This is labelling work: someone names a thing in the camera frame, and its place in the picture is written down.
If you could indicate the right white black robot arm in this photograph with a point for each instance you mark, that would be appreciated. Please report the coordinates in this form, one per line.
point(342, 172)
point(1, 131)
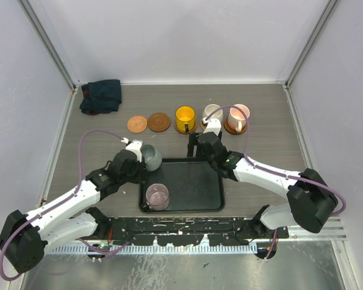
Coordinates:
point(310, 202)

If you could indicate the pink ceramic mug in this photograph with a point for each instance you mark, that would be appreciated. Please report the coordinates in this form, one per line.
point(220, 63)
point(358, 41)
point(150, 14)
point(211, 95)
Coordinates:
point(236, 119)

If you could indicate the yellow ceramic mug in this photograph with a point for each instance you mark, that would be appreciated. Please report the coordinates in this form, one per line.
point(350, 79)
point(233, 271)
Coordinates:
point(185, 118)

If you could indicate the lilac ceramic mug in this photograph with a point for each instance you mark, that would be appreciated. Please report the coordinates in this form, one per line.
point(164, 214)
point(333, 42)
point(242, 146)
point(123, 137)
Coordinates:
point(157, 197)

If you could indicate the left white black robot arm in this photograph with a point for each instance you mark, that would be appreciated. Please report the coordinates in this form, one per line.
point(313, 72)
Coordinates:
point(26, 238)

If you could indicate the black serving tray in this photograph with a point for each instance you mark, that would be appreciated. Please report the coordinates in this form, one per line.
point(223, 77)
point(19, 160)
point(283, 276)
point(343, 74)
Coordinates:
point(193, 186)

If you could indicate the grey ceramic mug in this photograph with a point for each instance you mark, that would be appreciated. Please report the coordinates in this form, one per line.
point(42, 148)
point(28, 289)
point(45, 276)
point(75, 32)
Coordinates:
point(152, 157)

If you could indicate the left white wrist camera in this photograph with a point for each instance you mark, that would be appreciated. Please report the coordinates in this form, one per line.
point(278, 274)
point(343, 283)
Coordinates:
point(134, 146)

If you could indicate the brown wooden saucer coaster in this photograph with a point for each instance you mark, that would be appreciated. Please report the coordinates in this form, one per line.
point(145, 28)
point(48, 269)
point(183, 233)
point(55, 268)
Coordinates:
point(184, 132)
point(233, 131)
point(159, 122)

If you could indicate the aluminium frame rail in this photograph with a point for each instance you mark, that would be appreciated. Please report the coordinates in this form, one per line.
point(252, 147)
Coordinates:
point(320, 232)

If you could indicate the cream ceramic mug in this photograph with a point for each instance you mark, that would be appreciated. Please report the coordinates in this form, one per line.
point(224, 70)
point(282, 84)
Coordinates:
point(213, 108)

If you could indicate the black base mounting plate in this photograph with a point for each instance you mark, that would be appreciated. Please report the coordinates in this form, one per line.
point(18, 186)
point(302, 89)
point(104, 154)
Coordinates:
point(178, 232)

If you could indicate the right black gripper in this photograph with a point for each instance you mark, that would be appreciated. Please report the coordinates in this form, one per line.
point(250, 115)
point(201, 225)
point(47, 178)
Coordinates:
point(193, 141)

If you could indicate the white slotted cable duct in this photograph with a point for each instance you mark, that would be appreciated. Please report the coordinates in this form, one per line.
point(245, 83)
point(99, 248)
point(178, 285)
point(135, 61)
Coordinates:
point(203, 248)

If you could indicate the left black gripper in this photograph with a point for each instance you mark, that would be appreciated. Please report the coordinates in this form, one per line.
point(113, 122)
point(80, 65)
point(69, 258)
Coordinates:
point(141, 175)

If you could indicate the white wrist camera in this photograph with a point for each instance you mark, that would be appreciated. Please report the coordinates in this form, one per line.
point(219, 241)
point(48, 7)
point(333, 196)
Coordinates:
point(134, 146)
point(212, 125)

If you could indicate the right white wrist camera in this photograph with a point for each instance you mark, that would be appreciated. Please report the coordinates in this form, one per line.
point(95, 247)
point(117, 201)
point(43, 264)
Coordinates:
point(212, 125)

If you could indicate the dark blue folded cloth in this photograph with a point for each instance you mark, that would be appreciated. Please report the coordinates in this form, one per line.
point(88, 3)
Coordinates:
point(101, 97)

